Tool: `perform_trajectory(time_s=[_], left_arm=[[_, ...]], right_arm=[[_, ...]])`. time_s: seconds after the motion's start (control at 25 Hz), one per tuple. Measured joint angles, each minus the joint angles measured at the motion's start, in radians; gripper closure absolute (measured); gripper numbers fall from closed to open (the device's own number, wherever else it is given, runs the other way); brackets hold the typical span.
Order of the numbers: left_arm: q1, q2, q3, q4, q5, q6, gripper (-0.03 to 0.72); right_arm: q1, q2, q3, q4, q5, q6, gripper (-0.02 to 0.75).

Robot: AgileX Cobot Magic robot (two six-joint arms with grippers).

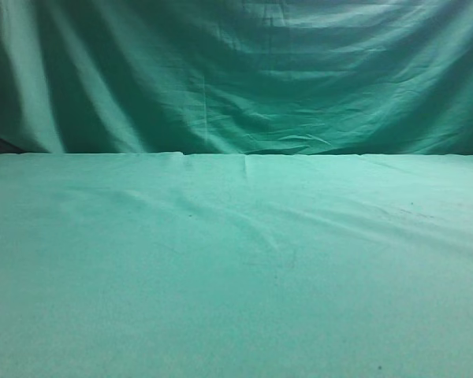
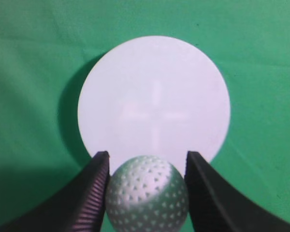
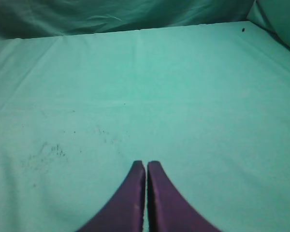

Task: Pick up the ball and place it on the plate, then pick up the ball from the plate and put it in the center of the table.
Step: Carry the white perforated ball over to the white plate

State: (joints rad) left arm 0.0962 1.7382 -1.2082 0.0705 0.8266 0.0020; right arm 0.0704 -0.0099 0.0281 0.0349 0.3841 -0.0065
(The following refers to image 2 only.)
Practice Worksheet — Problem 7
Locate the white dimpled golf ball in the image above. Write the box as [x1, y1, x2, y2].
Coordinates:
[105, 156, 189, 232]

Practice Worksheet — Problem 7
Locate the white round plate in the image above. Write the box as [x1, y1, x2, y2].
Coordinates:
[77, 36, 231, 174]

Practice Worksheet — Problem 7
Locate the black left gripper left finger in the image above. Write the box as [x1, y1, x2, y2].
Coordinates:
[0, 151, 110, 232]

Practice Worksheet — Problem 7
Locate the green table cloth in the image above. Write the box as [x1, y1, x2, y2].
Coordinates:
[0, 0, 290, 225]

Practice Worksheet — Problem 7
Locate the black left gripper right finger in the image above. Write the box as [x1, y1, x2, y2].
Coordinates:
[184, 151, 290, 232]

